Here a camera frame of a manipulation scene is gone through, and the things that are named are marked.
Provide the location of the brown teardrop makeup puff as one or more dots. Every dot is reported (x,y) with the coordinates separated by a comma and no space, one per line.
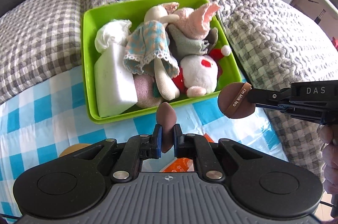
(166,118)

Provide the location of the pink fuzzy sock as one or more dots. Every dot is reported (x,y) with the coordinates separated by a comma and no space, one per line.
(195,23)

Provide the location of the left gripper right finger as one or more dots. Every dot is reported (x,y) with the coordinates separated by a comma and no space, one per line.
(197,148)

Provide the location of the green plastic box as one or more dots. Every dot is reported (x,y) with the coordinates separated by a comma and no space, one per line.
(135,11)

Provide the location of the white santa plush toy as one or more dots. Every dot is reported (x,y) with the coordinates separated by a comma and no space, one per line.
(199,74)

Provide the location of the grey checked quilt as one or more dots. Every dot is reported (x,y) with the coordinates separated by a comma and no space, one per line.
(275,43)

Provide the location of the grey fleece cloth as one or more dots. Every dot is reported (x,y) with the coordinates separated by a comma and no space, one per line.
(181,46)

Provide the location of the white gauze cloth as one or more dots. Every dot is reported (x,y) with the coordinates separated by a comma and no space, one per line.
(114,32)

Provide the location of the white sponge block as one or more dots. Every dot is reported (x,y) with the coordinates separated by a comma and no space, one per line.
(114,84)

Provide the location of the pink knitted round puff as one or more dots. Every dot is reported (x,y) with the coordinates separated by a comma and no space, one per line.
(147,98)

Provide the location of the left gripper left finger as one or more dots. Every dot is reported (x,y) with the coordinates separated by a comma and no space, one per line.
(129,156)

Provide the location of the orange white tissue pack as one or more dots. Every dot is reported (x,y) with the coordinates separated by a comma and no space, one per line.
(183,163)

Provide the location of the bunny doll blue dress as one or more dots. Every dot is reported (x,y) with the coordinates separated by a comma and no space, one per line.
(147,50)

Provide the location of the blue checked tablecloth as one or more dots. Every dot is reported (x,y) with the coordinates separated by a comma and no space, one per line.
(42,121)

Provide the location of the brown round makeup puff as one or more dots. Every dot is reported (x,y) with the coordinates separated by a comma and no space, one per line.
(233,100)

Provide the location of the pink gloved hand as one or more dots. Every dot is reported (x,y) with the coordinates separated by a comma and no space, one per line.
(330,158)

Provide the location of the gold lid glass jar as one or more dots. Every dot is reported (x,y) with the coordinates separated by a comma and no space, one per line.
(73,148)

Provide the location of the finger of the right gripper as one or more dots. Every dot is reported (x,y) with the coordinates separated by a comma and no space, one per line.
(278,100)

